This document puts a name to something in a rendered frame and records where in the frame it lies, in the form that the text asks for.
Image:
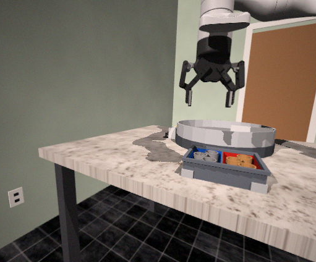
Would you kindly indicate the grey round turntable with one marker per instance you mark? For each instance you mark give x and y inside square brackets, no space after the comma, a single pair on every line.
[224,134]

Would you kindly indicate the grey divided bin with blue and red compartments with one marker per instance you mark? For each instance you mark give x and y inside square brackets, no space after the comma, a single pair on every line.
[247,178]

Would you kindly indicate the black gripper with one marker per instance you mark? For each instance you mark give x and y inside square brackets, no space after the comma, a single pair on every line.
[212,64]

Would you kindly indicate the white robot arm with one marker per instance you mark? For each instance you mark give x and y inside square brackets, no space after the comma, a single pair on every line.
[214,22]

